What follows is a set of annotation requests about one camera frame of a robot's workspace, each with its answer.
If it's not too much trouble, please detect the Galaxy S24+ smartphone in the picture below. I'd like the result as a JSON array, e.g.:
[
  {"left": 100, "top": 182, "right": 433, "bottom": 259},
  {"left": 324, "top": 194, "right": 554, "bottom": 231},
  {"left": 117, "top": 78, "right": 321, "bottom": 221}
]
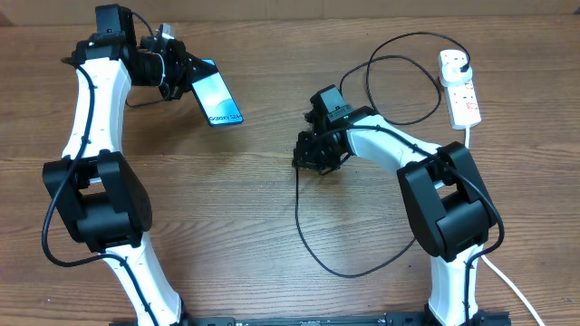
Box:
[{"left": 191, "top": 59, "right": 244, "bottom": 128}]

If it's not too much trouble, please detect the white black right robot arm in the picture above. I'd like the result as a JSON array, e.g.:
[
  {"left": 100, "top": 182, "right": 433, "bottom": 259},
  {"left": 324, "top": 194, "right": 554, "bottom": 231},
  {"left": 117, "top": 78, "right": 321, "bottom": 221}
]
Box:
[{"left": 292, "top": 85, "right": 503, "bottom": 325}]

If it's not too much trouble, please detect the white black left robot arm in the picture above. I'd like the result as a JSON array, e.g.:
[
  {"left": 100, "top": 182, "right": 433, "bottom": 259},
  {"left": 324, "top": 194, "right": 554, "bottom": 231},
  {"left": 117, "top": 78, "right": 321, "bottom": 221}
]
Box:
[{"left": 43, "top": 5, "right": 233, "bottom": 325}]

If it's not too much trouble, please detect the white charger plug adapter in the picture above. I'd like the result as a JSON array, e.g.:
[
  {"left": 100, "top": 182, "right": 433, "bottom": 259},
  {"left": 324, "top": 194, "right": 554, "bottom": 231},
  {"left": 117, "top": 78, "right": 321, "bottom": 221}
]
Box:
[{"left": 440, "top": 63, "right": 473, "bottom": 88}]

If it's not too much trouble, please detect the white power strip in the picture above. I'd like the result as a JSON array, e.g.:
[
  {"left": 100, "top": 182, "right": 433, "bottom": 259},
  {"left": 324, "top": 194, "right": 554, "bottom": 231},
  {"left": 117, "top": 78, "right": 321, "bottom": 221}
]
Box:
[{"left": 438, "top": 49, "right": 481, "bottom": 129}]

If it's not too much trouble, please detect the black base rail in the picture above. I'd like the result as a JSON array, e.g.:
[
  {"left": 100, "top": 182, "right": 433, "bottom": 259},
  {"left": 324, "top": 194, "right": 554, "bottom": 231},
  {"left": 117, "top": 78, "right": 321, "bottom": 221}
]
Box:
[{"left": 108, "top": 310, "right": 512, "bottom": 326}]

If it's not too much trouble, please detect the white power strip cord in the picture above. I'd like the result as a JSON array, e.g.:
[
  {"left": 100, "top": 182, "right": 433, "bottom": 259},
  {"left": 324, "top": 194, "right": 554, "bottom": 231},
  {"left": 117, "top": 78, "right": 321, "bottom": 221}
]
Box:
[{"left": 462, "top": 126, "right": 545, "bottom": 326}]

